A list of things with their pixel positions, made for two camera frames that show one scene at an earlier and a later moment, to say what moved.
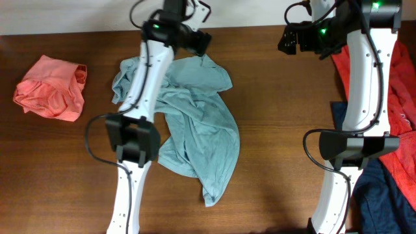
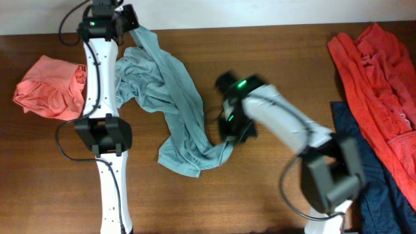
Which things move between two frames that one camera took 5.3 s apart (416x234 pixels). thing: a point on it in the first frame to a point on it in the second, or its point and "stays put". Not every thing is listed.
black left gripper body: [195, 41] to [128, 17]
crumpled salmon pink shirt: [52, 88] stays put
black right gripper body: [322, 39] to [234, 128]
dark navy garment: [381, 203] stays put
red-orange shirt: [402, 116] stays put
